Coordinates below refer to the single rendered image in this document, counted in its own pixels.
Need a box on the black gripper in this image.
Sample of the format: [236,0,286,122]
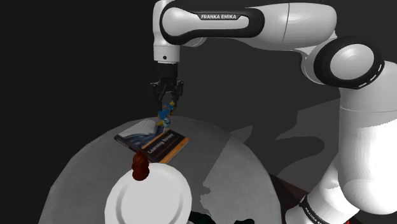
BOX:
[150,62,185,106]

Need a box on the blue and yellow toy figure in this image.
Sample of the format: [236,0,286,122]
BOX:
[156,100,175,129]

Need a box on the grey and orange book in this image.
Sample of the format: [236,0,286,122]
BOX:
[113,118,190,165]

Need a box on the red-brown turned figure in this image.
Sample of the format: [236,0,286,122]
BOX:
[131,150,151,181]

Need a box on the white plate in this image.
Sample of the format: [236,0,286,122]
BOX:
[104,162,193,224]

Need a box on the round grey table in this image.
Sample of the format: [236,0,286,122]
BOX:
[38,116,284,224]

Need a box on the dark green black object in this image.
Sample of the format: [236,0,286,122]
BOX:
[188,210,256,224]

